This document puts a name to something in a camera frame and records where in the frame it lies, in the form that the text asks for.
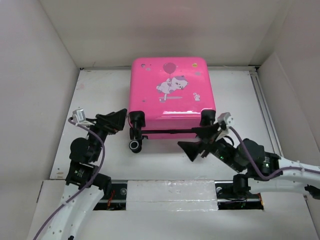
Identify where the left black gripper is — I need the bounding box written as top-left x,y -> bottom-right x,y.
83,108 -> 127,161

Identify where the aluminium frame rail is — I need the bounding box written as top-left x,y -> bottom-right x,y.
249,67 -> 284,157

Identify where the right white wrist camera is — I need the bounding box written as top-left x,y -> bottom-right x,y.
217,112 -> 234,131

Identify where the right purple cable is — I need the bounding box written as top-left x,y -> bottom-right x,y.
229,126 -> 320,181

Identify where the purple cable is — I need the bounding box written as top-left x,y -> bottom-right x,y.
32,118 -> 106,240
229,126 -> 320,181

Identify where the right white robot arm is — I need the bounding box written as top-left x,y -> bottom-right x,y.
177,123 -> 320,200

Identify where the pink hard-shell suitcase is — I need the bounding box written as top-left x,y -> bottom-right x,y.
128,56 -> 216,153

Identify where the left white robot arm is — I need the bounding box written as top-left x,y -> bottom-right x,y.
34,108 -> 128,240

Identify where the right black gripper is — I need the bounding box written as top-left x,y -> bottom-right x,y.
177,122 -> 244,173

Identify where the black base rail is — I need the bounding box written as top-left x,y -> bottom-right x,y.
94,181 -> 264,211

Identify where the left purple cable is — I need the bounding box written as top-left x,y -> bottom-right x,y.
32,118 -> 106,240

